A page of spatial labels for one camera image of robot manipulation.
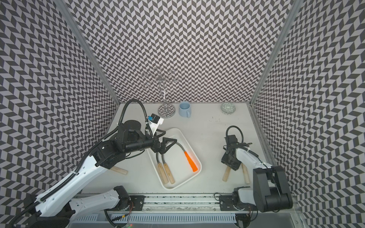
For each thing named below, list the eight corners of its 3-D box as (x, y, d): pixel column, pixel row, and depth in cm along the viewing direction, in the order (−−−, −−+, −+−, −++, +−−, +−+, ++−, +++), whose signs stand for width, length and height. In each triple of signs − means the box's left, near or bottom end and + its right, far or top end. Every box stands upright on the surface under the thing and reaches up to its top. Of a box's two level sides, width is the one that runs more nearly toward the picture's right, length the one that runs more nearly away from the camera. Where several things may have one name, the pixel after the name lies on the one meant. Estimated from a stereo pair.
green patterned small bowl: (221, 114, 113) (222, 110, 109) (219, 106, 118) (220, 102, 115) (235, 114, 113) (236, 110, 109) (232, 106, 118) (234, 102, 114)
